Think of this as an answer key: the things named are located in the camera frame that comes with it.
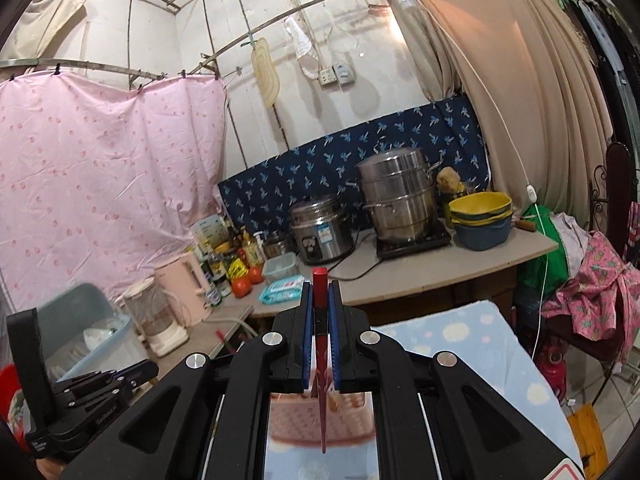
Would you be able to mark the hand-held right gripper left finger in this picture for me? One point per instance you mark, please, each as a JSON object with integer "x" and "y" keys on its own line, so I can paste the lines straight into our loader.
{"x": 308, "y": 340}

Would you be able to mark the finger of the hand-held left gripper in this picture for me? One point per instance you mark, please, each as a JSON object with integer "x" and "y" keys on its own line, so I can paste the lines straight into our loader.
{"x": 100, "y": 407}
{"x": 130, "y": 372}

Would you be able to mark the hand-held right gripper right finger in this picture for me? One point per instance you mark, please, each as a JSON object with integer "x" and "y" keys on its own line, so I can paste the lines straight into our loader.
{"x": 334, "y": 340}

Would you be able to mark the red chopstick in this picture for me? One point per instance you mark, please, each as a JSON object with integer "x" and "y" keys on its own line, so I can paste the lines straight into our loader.
{"x": 320, "y": 285}
{"x": 220, "y": 336}

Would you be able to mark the pink plastic utensil basket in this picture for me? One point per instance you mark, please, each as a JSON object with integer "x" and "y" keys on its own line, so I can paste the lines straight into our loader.
{"x": 350, "y": 410}

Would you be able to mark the blue wet wipes pack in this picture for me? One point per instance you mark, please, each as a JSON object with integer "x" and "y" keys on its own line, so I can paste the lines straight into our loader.
{"x": 282, "y": 290}

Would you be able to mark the clear blender jug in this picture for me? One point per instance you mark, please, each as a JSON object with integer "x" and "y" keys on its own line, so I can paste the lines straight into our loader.
{"x": 155, "y": 320}

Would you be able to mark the white storage box grey lid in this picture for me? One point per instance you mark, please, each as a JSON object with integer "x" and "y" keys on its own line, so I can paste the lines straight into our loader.
{"x": 85, "y": 310}

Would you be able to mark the clear plastic container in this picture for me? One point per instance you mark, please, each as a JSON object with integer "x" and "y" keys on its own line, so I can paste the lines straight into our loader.
{"x": 279, "y": 266}

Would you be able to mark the red tomato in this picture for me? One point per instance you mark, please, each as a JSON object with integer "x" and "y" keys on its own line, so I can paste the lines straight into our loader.
{"x": 241, "y": 287}
{"x": 256, "y": 274}

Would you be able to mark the pink electric kettle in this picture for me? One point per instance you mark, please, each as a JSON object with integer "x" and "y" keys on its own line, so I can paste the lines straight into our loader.
{"x": 182, "y": 287}

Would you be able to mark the steel rice cooker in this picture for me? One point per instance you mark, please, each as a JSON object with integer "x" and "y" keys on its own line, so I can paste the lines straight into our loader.
{"x": 320, "y": 235}

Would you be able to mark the cluster of condiment bottles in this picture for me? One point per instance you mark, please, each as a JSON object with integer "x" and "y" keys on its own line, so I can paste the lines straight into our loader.
{"x": 215, "y": 270}

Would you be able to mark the black induction cooker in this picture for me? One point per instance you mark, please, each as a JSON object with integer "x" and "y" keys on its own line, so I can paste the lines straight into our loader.
{"x": 430, "y": 242}

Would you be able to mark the green printed carton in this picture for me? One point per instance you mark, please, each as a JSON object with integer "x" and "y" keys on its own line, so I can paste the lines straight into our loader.
{"x": 210, "y": 232}

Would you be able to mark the steel steamer pot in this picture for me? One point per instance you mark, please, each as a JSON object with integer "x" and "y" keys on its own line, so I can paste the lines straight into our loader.
{"x": 397, "y": 195}

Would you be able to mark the navy floral cloth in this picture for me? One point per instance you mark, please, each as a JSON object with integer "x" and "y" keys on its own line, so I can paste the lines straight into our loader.
{"x": 300, "y": 165}

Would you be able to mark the brown loofah sponge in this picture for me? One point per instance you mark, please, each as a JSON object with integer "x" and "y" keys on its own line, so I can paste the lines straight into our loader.
{"x": 447, "y": 179}

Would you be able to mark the yellow bowl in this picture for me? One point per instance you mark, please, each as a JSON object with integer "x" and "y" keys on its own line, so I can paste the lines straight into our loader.
{"x": 480, "y": 205}
{"x": 500, "y": 220}

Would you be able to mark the pink patterned curtain sheet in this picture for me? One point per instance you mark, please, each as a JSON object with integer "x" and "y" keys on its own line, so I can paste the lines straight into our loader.
{"x": 100, "y": 170}

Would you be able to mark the red gas cylinder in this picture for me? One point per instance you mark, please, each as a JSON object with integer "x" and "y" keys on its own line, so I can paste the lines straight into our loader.
{"x": 552, "y": 367}

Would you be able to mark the green bag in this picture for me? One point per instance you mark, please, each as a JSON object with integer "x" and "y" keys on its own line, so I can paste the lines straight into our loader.
{"x": 542, "y": 245}

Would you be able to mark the white garment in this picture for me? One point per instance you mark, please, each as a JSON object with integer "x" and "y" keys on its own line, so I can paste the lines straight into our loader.
{"x": 570, "y": 230}

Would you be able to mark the pink patterned garment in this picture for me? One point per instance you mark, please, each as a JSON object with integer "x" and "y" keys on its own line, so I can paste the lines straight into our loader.
{"x": 595, "y": 285}

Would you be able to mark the beige hanging cutting board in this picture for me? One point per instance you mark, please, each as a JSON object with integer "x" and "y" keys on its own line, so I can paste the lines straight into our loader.
{"x": 262, "y": 75}

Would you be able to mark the white hanging cloth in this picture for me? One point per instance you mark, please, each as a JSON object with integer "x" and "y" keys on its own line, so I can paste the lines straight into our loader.
{"x": 302, "y": 45}

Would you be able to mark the beige curtain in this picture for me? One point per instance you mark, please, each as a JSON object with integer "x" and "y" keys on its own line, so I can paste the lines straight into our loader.
{"x": 525, "y": 85}

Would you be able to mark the dark wooden chair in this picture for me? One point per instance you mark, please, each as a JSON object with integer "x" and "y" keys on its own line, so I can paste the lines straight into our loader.
{"x": 617, "y": 180}

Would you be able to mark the beige hanging cloth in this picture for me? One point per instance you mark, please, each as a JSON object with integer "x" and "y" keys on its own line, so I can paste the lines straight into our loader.
{"x": 50, "y": 15}

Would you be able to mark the row of hanging clothes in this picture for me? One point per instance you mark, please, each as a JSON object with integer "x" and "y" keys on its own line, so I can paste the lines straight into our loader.
{"x": 600, "y": 20}

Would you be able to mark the white wall socket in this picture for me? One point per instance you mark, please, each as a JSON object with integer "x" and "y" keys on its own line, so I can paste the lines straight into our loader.
{"x": 342, "y": 75}

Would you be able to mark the metal curtain rail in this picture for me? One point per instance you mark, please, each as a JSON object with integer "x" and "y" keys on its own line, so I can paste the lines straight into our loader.
{"x": 75, "y": 64}

